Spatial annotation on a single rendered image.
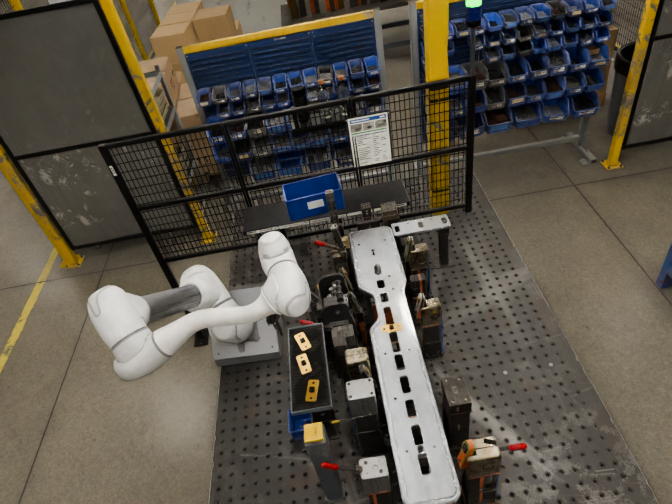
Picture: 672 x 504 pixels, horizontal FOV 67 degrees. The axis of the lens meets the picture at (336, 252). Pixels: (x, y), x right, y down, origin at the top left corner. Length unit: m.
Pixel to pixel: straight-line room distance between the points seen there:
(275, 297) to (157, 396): 2.18
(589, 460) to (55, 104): 3.75
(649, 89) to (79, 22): 4.06
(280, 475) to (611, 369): 2.02
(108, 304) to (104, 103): 2.39
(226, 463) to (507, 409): 1.17
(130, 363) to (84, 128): 2.62
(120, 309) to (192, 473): 1.58
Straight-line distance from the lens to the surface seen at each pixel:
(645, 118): 4.85
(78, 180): 4.40
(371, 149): 2.75
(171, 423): 3.40
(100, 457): 3.50
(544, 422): 2.28
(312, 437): 1.72
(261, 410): 2.38
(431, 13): 2.58
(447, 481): 1.80
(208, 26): 6.46
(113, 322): 1.78
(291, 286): 1.46
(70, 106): 4.08
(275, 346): 2.46
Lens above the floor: 2.65
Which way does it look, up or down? 41 degrees down
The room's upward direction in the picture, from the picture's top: 12 degrees counter-clockwise
